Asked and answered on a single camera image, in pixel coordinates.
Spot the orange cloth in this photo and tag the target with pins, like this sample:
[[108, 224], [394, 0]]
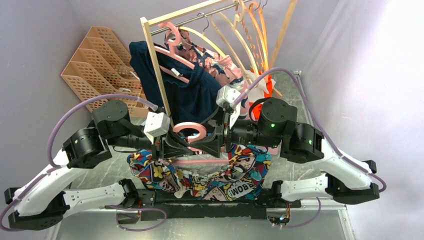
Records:
[[262, 90]]

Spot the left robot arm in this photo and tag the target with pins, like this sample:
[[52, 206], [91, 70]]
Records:
[[46, 200]]

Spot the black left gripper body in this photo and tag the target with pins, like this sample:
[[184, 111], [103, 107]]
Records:
[[160, 146]]

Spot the pink patterned shorts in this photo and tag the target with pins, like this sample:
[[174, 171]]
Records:
[[220, 67]]

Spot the wooden clothes rack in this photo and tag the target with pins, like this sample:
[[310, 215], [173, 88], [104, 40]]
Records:
[[164, 20]]

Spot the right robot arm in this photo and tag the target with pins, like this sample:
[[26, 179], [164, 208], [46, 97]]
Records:
[[346, 182]]

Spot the peach plastic file organizer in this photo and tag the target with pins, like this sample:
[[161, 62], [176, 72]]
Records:
[[101, 65]]

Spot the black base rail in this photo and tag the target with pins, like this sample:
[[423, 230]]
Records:
[[188, 207]]

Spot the navy blue shorts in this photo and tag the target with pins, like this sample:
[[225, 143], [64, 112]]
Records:
[[193, 101]]

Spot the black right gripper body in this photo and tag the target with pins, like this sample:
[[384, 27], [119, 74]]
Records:
[[227, 132]]

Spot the comic print shorts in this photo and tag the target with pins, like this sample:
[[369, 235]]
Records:
[[241, 177]]

